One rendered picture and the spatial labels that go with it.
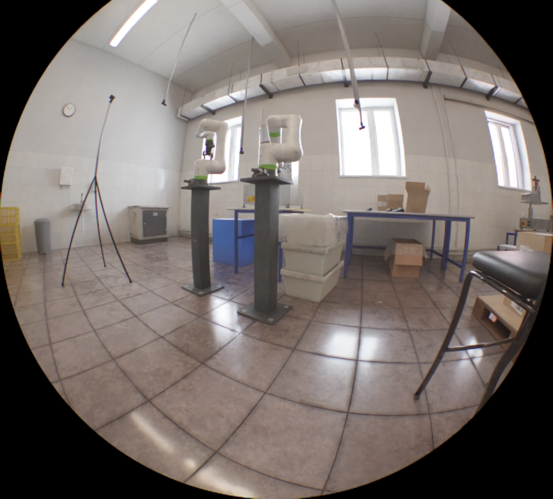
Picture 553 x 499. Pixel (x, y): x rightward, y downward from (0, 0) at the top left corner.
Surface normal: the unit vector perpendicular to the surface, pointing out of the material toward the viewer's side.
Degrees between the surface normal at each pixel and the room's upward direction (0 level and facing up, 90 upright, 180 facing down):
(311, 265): 96
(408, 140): 90
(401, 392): 0
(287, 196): 90
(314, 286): 96
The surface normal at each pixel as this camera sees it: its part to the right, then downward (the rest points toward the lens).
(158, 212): 0.91, 0.04
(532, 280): -0.75, -0.65
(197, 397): 0.02, -1.00
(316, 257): -0.54, 0.14
